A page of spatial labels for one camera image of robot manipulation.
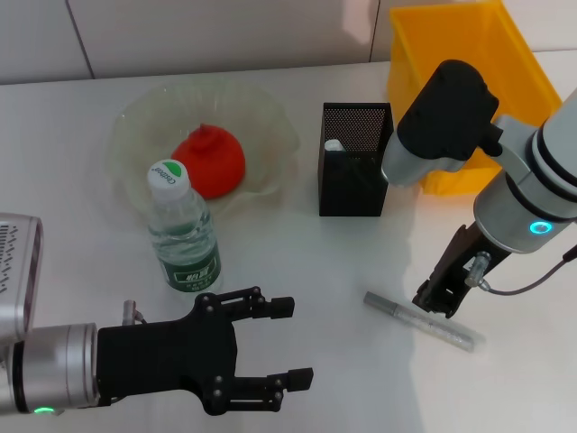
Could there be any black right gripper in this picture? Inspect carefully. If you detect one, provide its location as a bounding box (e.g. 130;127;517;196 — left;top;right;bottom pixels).
411;222;514;320

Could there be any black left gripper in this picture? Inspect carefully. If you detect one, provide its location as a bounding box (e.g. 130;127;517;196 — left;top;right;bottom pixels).
96;285;316;417

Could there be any grey pen clear cap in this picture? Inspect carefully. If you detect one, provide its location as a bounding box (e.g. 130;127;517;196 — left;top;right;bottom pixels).
363;290;487;355

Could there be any clear water bottle green label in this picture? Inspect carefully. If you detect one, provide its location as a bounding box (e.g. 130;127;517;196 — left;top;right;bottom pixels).
146;158;224;295

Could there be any orange fruit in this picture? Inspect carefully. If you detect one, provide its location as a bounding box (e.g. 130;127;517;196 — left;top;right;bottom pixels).
169;122;248;200

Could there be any black mesh pen holder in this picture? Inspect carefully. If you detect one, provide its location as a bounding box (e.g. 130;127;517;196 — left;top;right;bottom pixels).
317;102;398;217

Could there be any clear green glass fruit plate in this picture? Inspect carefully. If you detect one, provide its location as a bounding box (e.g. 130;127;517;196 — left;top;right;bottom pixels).
105;84;301;217

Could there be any silver black right wrist box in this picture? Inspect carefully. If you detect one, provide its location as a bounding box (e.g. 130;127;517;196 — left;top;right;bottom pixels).
380;59;505;189

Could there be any silver black wrist box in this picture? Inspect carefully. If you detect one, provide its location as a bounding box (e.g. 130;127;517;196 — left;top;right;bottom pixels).
0;213;45;340
380;59;505;189

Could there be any yellow plastic bin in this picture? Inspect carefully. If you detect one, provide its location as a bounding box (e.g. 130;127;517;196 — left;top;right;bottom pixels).
388;0;563;196

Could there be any silver black left wrist box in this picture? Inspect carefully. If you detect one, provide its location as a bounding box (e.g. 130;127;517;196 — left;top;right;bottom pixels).
0;213;45;340

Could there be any right gripper cable with plug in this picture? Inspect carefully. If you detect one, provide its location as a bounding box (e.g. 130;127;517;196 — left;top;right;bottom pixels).
464;244;577;298

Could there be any gripper cable with plug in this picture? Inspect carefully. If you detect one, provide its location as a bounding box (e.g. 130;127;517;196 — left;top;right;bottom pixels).
464;244;577;298
123;299;149;326

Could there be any left gripper cable with plug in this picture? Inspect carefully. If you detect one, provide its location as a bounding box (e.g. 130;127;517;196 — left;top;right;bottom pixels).
123;299;149;326

